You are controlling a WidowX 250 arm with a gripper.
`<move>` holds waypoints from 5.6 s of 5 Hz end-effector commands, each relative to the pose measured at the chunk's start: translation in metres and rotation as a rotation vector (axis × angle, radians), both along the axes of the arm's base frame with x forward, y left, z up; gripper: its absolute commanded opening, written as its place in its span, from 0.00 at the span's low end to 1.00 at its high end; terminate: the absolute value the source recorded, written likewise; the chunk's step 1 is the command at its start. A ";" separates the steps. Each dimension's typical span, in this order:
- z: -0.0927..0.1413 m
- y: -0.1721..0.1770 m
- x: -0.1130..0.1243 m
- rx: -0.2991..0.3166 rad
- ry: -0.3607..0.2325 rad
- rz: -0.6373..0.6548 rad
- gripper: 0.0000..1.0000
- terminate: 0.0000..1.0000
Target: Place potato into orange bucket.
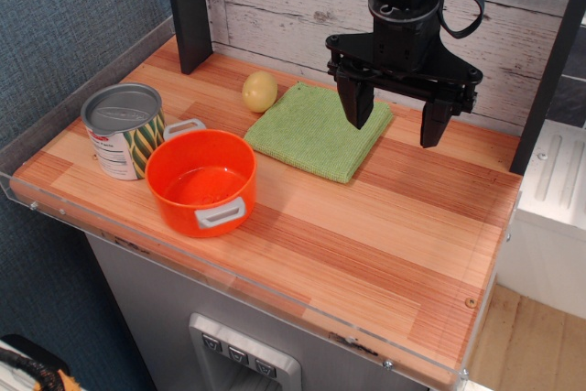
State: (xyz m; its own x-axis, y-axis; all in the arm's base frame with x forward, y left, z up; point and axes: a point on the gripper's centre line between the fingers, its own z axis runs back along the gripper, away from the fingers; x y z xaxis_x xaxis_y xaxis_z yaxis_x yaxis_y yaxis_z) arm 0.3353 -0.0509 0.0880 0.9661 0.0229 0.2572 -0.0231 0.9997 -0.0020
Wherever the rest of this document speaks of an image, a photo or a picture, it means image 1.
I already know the red pot with grey handles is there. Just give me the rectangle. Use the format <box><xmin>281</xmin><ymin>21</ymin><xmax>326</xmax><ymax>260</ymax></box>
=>
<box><xmin>146</xmin><ymin>118</ymin><xmax>257</xmax><ymax>238</ymax></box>

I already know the tin can with striped label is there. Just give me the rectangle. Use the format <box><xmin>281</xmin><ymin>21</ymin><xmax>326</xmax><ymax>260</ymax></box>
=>
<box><xmin>81</xmin><ymin>82</ymin><xmax>166</xmax><ymax>180</ymax></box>

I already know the thin black cable loop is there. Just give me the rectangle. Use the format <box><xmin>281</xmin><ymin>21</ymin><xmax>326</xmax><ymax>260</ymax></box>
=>
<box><xmin>438</xmin><ymin>0</ymin><xmax>485</xmax><ymax>41</ymax></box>

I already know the grey cabinet with button panel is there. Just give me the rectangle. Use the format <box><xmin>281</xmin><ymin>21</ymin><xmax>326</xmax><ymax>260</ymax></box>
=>
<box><xmin>88</xmin><ymin>235</ymin><xmax>424</xmax><ymax>390</ymax></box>

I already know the green folded cloth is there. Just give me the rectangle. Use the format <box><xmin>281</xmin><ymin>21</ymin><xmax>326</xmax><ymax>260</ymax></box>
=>
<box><xmin>244</xmin><ymin>82</ymin><xmax>393</xmax><ymax>183</ymax></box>

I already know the black and orange object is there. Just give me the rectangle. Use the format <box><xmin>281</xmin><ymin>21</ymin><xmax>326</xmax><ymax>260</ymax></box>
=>
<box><xmin>1</xmin><ymin>334</ymin><xmax>82</xmax><ymax>390</ymax></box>

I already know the white ribbed appliance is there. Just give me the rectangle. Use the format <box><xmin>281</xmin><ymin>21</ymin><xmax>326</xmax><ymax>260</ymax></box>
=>
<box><xmin>496</xmin><ymin>120</ymin><xmax>585</xmax><ymax>318</ymax></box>

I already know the dark grey right post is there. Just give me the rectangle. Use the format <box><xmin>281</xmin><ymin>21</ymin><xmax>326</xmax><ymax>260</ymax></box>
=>
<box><xmin>509</xmin><ymin>0</ymin><xmax>585</xmax><ymax>176</ymax></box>

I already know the dark grey post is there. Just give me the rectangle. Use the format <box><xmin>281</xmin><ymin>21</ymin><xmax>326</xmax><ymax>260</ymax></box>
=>
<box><xmin>509</xmin><ymin>0</ymin><xmax>585</xmax><ymax>176</ymax></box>
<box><xmin>170</xmin><ymin>0</ymin><xmax>213</xmax><ymax>74</ymax></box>

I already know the clear acrylic table guard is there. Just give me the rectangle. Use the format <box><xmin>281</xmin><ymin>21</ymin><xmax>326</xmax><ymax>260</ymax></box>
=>
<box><xmin>0</xmin><ymin>19</ymin><xmax>523</xmax><ymax>391</ymax></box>

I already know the dark grey left post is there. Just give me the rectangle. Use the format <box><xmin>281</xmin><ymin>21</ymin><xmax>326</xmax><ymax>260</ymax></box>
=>
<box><xmin>170</xmin><ymin>0</ymin><xmax>213</xmax><ymax>74</ymax></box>

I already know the yellow potato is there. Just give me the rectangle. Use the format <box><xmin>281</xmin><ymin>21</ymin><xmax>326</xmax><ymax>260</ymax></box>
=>
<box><xmin>242</xmin><ymin>71</ymin><xmax>277</xmax><ymax>113</ymax></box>

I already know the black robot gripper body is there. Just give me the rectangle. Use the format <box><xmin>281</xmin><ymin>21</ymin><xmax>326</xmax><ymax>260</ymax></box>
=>
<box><xmin>326</xmin><ymin>16</ymin><xmax>483</xmax><ymax>114</ymax></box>

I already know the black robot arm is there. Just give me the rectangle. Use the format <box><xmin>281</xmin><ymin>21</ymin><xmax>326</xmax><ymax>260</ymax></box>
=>
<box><xmin>326</xmin><ymin>0</ymin><xmax>484</xmax><ymax>148</ymax></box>

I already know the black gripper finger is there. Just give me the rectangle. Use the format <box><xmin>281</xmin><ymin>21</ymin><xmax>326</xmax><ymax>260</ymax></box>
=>
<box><xmin>337</xmin><ymin>74</ymin><xmax>374</xmax><ymax>129</ymax></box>
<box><xmin>420</xmin><ymin>100</ymin><xmax>453</xmax><ymax>148</ymax></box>

